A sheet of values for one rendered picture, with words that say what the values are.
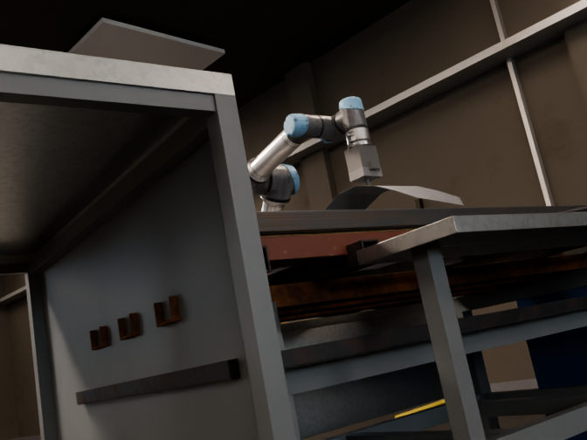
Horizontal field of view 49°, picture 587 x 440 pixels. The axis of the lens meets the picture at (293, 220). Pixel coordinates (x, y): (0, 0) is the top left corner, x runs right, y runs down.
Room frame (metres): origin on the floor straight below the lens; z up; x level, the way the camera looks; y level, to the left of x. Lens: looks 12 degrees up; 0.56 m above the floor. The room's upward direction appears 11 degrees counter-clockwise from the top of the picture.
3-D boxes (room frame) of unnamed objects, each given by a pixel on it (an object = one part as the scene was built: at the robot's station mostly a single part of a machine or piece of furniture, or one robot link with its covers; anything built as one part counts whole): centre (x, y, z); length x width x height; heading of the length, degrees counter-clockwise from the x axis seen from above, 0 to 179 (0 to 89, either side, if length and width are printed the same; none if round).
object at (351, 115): (1.95, -0.25, 1.27); 0.09 x 0.08 x 0.11; 35
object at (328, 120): (2.02, -0.18, 1.27); 0.11 x 0.11 x 0.08; 35
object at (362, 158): (1.93, -0.25, 1.12); 0.10 x 0.09 x 0.16; 41
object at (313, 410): (2.41, -0.14, 0.48); 1.30 x 0.04 x 0.35; 128
